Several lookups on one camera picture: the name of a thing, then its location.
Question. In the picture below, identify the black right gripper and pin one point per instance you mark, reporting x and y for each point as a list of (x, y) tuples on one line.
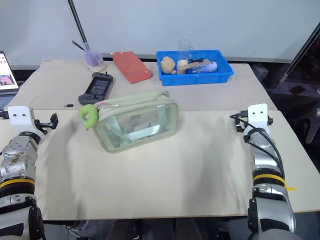
[(244, 122)]

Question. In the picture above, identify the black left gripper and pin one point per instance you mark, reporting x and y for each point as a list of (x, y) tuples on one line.
[(40, 125)]

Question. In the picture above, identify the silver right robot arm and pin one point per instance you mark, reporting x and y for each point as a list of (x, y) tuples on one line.
[(267, 175)]

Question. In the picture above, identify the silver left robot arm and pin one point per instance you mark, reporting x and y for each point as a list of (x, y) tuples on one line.
[(17, 160)]

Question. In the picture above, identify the clear green toiletry pouch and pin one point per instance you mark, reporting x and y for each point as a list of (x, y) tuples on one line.
[(136, 120)]

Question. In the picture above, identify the small black usb stick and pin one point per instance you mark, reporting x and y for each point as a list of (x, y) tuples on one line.
[(68, 105)]

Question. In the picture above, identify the beige wrinkled table cloth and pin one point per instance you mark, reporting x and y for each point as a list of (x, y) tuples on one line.
[(200, 97), (150, 180)]

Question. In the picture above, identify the black handheld game console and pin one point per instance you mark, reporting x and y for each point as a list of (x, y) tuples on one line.
[(97, 88)]

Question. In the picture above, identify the blue plastic bin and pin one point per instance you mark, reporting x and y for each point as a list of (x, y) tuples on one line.
[(197, 77)]

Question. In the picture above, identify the open laptop computer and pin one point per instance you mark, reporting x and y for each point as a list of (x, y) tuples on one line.
[(6, 80)]

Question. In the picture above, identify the small black square plate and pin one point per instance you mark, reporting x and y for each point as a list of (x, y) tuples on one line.
[(297, 89)]

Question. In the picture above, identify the wooden brush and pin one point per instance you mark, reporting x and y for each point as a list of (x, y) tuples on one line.
[(197, 63)]

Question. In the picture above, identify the clear cup with purple filling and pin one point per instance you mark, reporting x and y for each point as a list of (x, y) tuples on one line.
[(93, 61)]

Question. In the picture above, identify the grey office chair base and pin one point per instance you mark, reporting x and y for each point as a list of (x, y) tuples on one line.
[(313, 125)]

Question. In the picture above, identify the cream round sponge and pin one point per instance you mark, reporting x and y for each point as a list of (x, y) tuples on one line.
[(181, 67)]

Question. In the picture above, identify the clear plastic measuring beaker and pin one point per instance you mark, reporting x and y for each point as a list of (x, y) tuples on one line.
[(185, 50)]

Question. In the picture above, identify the red rectangular brick block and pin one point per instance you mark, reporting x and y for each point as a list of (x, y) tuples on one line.
[(131, 66)]

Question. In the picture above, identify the black tripod stand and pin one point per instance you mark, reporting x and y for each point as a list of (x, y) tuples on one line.
[(303, 47)]

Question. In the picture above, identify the black metal pole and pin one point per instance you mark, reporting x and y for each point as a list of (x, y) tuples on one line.
[(78, 23)]

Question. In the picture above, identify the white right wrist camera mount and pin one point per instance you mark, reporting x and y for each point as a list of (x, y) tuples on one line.
[(258, 115)]

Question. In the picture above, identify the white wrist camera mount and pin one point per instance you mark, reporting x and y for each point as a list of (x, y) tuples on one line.
[(258, 115), (20, 117)]

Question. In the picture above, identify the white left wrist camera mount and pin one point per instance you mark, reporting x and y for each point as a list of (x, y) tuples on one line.
[(20, 117)]

